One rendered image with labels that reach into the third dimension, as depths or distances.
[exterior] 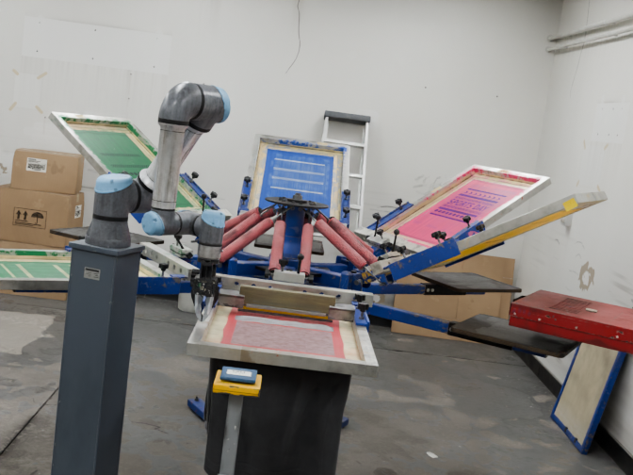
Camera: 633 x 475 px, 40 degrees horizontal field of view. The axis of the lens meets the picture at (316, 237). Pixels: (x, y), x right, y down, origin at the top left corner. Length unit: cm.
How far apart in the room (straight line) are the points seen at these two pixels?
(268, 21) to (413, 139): 154
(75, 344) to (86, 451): 37
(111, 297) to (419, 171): 479
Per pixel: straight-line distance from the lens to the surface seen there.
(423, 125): 734
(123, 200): 291
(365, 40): 731
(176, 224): 276
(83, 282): 294
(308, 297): 321
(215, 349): 264
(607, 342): 335
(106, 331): 293
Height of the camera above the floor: 171
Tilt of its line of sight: 8 degrees down
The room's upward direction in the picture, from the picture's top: 8 degrees clockwise
